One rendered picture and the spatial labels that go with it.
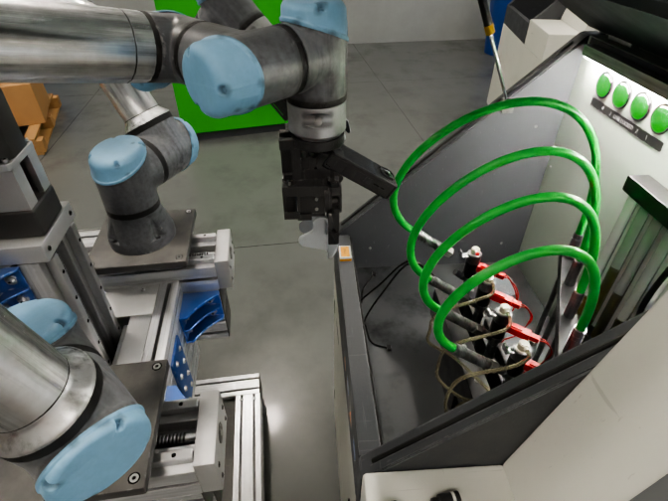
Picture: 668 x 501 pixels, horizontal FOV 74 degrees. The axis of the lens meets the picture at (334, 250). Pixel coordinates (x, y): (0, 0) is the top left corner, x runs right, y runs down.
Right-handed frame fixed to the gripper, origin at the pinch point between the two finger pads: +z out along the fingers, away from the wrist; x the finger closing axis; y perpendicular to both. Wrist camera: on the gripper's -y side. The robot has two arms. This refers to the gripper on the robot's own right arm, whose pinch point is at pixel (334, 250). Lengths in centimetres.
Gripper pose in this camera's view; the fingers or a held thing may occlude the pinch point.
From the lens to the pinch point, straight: 70.5
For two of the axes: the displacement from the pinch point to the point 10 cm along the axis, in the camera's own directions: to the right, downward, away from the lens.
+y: -10.0, 0.4, -0.5
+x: 0.6, 6.2, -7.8
